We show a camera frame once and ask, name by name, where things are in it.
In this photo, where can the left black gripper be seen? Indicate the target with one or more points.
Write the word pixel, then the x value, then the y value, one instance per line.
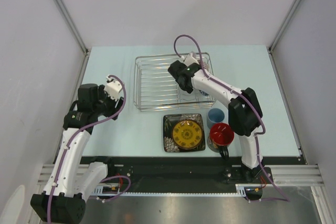
pixel 102 93

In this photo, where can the red patterned small bowl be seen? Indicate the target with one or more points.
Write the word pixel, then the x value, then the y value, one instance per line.
pixel 204 64

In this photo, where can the blue patterned small bowl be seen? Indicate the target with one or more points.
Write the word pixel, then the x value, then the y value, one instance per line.
pixel 205 94

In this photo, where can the metal wire dish rack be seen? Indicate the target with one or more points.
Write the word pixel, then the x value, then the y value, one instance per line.
pixel 156 90

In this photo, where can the black floral square plate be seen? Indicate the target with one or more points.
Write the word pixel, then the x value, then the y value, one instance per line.
pixel 169 121

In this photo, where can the yellow round plate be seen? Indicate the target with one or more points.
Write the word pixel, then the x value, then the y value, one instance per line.
pixel 187 134

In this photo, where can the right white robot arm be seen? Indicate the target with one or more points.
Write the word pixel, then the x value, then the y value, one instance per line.
pixel 244 112

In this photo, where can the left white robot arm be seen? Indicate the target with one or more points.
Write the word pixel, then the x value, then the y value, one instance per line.
pixel 64 197

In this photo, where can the blue ceramic cup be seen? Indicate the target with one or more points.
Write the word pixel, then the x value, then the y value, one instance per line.
pixel 214 115

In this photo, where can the red black mug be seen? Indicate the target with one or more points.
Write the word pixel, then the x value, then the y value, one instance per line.
pixel 220 138

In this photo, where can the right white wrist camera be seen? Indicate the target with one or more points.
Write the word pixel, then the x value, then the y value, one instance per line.
pixel 189 58

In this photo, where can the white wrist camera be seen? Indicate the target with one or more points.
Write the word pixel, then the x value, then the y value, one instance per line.
pixel 189 58
pixel 113 88

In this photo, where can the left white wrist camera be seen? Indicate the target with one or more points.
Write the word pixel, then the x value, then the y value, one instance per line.
pixel 113 88

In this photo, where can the white slotted cable duct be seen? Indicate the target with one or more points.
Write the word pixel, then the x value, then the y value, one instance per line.
pixel 240 192

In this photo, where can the left aluminium frame post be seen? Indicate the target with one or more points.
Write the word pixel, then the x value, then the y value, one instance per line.
pixel 60 4

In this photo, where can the aluminium frame post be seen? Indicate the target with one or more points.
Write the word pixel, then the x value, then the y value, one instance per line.
pixel 284 25
pixel 60 4

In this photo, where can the aluminium extrusion rail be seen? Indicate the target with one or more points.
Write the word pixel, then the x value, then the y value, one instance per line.
pixel 296 175

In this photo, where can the right aluminium frame post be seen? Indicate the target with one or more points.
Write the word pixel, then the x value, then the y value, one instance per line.
pixel 284 25

